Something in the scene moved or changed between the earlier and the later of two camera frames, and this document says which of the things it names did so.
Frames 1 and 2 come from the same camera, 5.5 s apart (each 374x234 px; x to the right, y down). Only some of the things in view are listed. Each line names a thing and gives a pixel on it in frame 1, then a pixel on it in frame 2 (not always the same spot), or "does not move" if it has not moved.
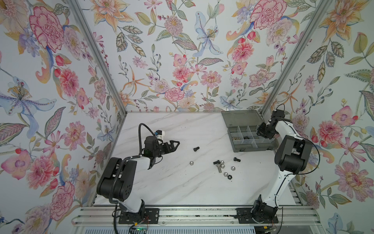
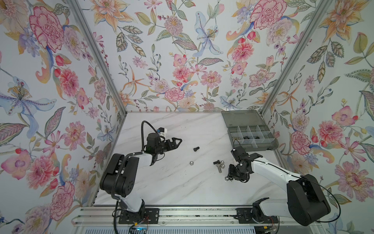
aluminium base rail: [94, 216] does not move
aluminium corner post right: [321, 11] does not move
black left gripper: [171, 148] does not move
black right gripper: [261, 130] → [231, 173]
